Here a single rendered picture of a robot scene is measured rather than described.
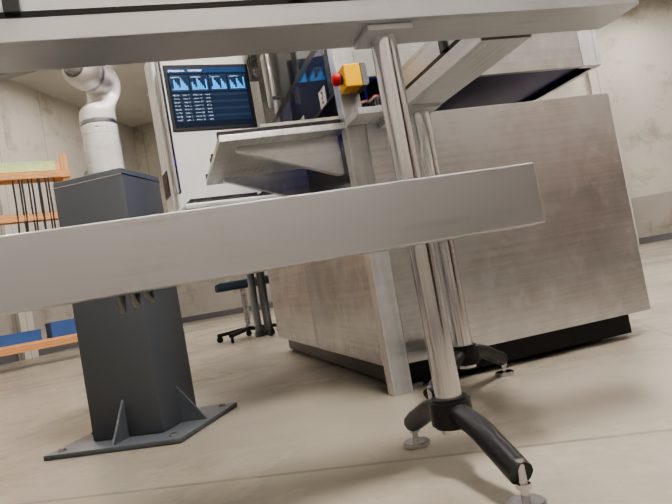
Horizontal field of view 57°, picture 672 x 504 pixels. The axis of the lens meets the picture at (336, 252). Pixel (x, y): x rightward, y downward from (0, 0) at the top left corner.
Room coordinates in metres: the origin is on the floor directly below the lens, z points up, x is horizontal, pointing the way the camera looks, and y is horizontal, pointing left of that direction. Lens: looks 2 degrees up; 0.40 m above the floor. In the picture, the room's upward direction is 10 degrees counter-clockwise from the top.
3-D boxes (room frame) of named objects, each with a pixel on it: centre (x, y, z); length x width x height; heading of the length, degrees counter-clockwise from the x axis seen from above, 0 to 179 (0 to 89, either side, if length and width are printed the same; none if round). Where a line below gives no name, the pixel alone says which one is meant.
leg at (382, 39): (1.17, -0.16, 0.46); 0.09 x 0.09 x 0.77; 16
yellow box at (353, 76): (1.90, -0.14, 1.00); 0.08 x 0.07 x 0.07; 106
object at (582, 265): (3.07, -0.31, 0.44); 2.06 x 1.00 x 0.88; 16
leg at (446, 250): (1.80, -0.32, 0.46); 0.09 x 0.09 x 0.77; 16
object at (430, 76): (1.66, -0.36, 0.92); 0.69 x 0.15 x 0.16; 16
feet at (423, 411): (1.17, -0.16, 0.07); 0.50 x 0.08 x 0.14; 16
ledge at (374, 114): (1.89, -0.19, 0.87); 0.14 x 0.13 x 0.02; 106
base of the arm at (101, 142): (2.09, 0.72, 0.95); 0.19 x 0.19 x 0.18
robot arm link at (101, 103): (2.12, 0.72, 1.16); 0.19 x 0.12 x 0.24; 171
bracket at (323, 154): (2.01, 0.09, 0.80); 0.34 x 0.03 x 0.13; 106
